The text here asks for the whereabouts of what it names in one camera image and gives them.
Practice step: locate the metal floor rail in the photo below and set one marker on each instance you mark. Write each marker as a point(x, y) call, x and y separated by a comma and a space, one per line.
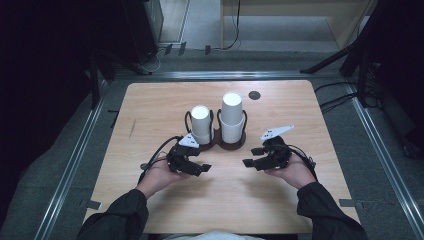
point(383, 160)
point(71, 173)

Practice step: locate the light wooden cabinet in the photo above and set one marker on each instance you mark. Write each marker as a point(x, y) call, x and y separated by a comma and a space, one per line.
point(343, 23)

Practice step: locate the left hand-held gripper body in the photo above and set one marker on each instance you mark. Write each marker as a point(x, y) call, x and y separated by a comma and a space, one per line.
point(178, 160)

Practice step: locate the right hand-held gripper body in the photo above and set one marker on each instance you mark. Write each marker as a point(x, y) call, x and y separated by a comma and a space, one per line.
point(276, 155)

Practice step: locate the person's left hand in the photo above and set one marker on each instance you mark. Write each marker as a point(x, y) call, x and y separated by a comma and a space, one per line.
point(156, 178)

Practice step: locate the white paper cup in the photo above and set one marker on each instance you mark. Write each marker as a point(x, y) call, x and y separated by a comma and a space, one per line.
point(232, 106)
point(232, 133)
point(201, 125)

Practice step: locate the dark round table grommet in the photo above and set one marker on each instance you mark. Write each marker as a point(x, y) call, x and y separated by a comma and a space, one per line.
point(254, 95)

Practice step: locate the black cabinet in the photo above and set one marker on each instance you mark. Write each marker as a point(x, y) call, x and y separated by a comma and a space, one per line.
point(140, 30)

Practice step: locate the black tripod stand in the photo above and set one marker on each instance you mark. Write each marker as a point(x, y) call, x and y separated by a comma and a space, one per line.
point(333, 58)

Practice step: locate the dark floor bracket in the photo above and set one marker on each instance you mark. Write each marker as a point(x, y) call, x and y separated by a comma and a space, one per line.
point(182, 48)
point(207, 50)
point(168, 49)

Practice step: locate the black double cup holder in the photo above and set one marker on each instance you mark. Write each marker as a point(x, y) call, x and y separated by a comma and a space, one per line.
point(218, 140)

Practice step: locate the person's right hand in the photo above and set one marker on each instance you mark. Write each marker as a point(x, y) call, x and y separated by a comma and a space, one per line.
point(298, 173)

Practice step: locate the person's light clothing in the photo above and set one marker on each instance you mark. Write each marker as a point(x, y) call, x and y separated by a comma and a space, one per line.
point(213, 236)

